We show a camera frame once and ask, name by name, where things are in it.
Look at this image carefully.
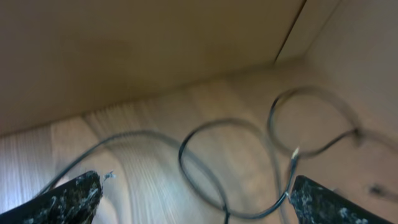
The black USB cable with plug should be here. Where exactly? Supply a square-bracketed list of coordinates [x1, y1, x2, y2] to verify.
[266, 86, 398, 159]

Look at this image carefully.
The cardboard box wall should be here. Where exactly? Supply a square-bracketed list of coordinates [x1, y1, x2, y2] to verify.
[1, 0, 397, 135]

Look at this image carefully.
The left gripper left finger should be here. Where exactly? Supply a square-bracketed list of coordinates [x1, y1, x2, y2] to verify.
[1, 170, 103, 224]

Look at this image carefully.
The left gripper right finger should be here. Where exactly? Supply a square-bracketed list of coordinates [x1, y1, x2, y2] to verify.
[290, 175, 391, 224]

